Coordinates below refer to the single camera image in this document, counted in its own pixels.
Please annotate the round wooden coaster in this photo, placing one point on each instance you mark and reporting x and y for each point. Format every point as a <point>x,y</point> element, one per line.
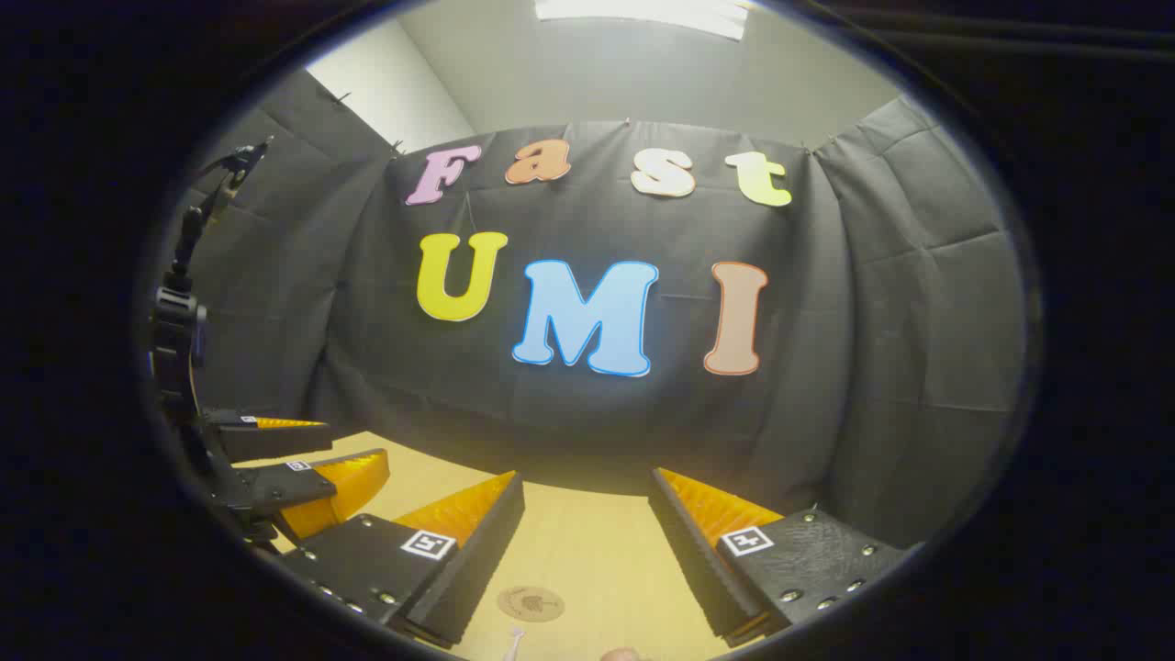
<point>531,603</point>

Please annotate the white pink toothbrush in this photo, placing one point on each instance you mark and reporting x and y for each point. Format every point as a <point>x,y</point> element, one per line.
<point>514,635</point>

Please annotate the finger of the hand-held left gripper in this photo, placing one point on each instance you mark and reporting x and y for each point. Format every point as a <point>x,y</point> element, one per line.
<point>275,487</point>
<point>275,441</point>

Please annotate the black backdrop cloth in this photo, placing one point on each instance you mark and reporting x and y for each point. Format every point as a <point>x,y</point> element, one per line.
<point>551,431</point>

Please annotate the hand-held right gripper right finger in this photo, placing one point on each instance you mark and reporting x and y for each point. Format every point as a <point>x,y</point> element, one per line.
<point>698,569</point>

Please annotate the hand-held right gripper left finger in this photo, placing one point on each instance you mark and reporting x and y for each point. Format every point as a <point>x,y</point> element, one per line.
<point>477,560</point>

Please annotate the ceiling light panel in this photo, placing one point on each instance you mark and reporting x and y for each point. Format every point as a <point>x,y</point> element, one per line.
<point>643,14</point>

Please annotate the wooden desktop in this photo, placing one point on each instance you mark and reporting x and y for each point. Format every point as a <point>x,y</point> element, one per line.
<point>587,551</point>

